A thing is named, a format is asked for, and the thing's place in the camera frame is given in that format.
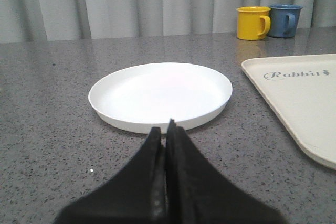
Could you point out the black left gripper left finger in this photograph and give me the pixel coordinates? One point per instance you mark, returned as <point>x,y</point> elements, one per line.
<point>136,194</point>

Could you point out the white round plate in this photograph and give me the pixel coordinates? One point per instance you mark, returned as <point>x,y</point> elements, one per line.
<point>135,99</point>

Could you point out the cream rabbit serving tray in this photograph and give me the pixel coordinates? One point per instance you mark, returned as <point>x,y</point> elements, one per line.
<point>301,92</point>

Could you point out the grey pleated curtain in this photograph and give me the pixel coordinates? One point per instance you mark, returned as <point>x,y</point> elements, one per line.
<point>47,20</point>

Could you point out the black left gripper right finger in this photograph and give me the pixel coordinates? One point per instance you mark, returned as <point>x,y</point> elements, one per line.
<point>198,193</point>

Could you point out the yellow enamel mug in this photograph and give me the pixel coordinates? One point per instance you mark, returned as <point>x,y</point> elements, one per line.
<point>253,22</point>

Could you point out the blue enamel mug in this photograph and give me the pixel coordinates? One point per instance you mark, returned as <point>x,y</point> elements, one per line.
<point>284,20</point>

